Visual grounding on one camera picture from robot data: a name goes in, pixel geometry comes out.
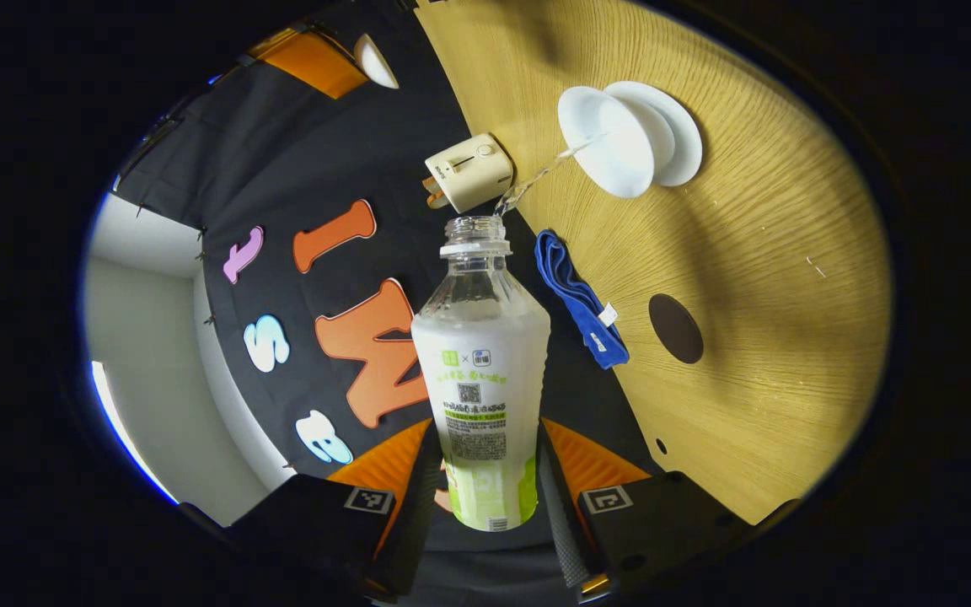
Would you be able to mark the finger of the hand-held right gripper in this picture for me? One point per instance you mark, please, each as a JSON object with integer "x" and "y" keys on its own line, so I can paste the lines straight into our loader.
{"x": 308, "y": 59}

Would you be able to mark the white teacup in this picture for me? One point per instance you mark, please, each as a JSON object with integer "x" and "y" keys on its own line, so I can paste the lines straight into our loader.
{"x": 603, "y": 143}

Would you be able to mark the white toaster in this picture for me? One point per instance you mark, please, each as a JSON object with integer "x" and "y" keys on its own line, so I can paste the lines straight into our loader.
{"x": 473, "y": 173}

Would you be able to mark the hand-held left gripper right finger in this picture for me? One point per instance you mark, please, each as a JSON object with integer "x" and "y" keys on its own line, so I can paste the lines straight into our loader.
{"x": 561, "y": 539}

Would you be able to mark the white saucer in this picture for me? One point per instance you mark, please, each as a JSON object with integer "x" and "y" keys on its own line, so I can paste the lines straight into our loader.
{"x": 688, "y": 143}

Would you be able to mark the blue folded towel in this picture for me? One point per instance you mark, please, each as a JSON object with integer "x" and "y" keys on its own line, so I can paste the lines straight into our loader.
{"x": 574, "y": 295}

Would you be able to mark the toasted bread slice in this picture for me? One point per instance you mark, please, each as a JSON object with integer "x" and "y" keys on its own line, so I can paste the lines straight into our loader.
{"x": 437, "y": 200}
{"x": 430, "y": 182}

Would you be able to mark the clear plastic water bottle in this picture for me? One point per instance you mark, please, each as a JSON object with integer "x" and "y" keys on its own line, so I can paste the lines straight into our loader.
{"x": 481, "y": 379}

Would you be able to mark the dark round coaster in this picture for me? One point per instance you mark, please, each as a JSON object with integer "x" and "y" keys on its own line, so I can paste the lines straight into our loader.
{"x": 675, "y": 329}

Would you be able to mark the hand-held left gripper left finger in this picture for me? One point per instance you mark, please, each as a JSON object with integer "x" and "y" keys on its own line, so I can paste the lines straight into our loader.
{"x": 414, "y": 548}

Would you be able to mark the black backdrop cloth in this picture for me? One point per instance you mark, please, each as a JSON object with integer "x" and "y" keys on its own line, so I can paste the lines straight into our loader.
{"x": 283, "y": 169}

